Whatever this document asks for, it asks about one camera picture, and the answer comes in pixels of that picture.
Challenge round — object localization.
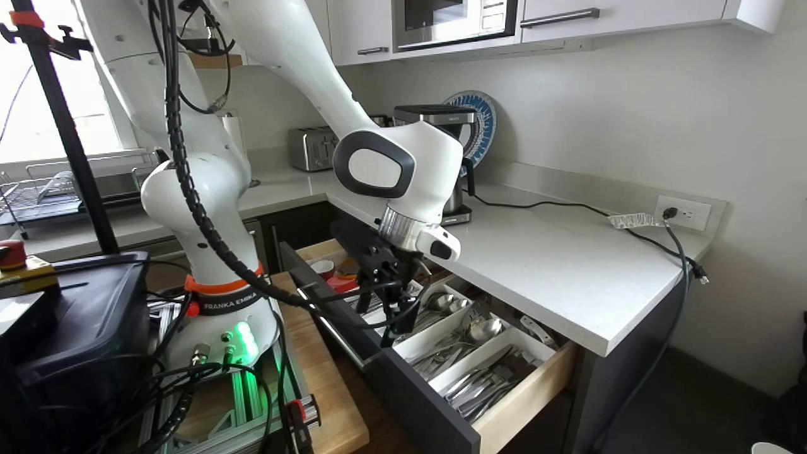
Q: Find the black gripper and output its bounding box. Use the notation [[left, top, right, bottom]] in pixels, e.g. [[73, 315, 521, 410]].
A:
[[330, 220, 417, 347]]

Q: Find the dark grey kitchen drawer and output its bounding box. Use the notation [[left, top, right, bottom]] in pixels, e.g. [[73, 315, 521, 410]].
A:
[[281, 243, 576, 454]]

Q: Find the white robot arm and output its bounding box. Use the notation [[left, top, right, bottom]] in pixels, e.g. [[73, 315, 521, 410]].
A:
[[76, 0, 463, 365]]

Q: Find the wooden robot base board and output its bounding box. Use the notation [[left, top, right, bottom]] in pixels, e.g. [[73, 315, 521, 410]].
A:
[[171, 269, 373, 454]]

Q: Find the orange utensil in drawer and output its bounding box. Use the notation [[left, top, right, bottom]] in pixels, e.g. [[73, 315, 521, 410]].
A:
[[329, 272, 358, 296]]

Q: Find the white cutlery tray organiser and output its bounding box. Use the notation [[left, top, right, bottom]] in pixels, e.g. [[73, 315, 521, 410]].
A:
[[363, 278, 560, 422]]

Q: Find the dark lower corner cabinet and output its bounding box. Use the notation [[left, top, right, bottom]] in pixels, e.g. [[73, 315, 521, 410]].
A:
[[258, 202, 339, 272]]

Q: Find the red clamp on board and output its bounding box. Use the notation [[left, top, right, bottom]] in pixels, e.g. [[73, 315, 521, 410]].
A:
[[285, 393, 321, 428]]

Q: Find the silver toaster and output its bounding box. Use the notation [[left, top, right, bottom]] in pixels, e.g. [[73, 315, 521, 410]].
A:
[[289, 127, 339, 175]]

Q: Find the blue decorative plate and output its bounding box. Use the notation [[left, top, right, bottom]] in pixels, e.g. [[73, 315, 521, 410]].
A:
[[450, 90, 499, 166]]

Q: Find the white upper cabinet right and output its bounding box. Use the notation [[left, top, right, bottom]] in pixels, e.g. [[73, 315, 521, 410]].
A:
[[521, 0, 788, 42]]

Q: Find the black equipment case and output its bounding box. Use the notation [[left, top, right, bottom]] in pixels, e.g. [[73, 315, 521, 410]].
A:
[[0, 253, 150, 454]]

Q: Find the black tripod pole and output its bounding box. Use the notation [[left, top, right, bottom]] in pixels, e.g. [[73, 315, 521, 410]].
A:
[[11, 0, 118, 255]]

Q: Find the black corrugated cable conduit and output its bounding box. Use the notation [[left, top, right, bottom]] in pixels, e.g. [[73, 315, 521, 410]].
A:
[[147, 0, 373, 322]]

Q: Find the black power cable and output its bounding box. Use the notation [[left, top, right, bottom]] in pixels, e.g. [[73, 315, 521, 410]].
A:
[[466, 190, 712, 454]]

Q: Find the white wall outlet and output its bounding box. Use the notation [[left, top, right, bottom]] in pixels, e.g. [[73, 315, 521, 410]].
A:
[[656, 194, 712, 231]]

